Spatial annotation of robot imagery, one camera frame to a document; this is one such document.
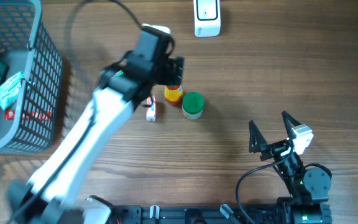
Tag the jar with green lid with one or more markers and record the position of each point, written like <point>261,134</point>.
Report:
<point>192,105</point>

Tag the sauce bottle green cap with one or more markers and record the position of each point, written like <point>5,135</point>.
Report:
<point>173,94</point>

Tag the red coffee stick sachet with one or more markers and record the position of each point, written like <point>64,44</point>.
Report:
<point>10,114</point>

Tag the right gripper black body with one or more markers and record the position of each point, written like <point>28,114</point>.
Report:
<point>273,150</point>

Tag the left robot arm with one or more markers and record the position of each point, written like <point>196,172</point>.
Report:
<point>51,193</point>

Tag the grey plastic mesh basket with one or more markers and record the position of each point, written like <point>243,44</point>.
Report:
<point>26,46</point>

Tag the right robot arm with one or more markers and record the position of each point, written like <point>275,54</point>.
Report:
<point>308,185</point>

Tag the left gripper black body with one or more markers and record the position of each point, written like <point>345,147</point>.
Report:
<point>168,74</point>

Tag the white barcode scanner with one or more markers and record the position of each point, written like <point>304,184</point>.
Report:
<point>207,18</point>

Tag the teal wet wipes pack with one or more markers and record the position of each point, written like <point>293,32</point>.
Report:
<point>9,90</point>

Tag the small red white candy pack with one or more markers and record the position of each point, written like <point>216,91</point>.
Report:
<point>151,112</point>

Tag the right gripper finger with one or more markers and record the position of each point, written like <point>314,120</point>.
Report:
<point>289,122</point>
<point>257,142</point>

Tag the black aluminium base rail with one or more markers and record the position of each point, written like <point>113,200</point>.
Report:
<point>213,214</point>

